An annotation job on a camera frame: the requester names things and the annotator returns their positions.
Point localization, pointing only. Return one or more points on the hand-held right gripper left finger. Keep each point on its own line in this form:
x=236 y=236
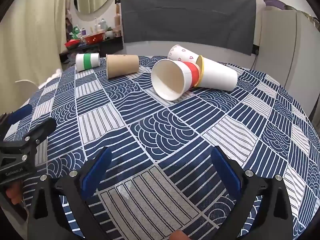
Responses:
x=96 y=173

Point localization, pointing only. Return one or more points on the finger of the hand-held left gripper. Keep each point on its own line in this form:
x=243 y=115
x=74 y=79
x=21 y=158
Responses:
x=41 y=130
x=21 y=112

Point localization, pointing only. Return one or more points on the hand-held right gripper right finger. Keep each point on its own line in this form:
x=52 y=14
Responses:
x=226 y=173

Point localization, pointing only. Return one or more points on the white cup with green band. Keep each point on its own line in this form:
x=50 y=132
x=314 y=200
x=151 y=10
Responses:
x=87 y=62

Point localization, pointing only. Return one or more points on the white cup with yellow rim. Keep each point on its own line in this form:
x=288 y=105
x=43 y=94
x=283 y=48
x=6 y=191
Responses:
x=218 y=76

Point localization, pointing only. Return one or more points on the brown paper cup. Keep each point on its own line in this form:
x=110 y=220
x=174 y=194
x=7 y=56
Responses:
x=122 y=66

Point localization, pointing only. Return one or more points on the white cup with red band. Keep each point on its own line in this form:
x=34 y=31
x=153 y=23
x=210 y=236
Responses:
x=178 y=77

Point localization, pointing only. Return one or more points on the white cup with pink hearts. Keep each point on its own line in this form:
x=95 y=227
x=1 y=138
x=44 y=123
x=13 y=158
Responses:
x=182 y=53

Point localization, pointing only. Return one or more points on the person's left hand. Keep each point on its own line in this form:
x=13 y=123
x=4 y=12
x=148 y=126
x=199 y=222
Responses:
x=13 y=192

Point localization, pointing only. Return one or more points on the blue patterned tablecloth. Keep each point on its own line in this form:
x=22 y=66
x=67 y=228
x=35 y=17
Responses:
x=160 y=135

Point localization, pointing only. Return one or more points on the cream curtain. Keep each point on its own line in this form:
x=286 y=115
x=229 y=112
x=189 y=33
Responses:
x=32 y=35

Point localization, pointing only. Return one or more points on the red basin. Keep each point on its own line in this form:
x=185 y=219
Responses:
x=72 y=45

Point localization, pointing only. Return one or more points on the green plastic bag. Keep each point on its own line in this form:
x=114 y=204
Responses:
x=75 y=32

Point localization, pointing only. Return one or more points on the red colander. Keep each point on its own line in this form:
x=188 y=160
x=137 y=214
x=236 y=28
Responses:
x=93 y=38

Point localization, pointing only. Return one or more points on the dark side table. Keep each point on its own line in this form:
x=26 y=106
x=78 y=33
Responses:
x=107 y=46

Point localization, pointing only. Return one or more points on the small potted plant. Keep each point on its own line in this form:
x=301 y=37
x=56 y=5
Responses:
x=109 y=32

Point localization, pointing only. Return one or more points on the clear plastic bottle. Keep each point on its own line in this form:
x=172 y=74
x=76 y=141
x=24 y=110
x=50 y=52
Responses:
x=102 y=24

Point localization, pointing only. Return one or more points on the brown tall bottle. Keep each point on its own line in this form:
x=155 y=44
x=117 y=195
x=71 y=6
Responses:
x=117 y=17

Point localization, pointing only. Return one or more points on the white refrigerator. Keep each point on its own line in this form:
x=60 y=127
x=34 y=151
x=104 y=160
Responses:
x=280 y=45

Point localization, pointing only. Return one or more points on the dark grey cloth cover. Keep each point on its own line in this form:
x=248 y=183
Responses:
x=187 y=17

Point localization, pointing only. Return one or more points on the purple basin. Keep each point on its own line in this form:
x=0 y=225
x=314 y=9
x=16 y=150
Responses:
x=274 y=3

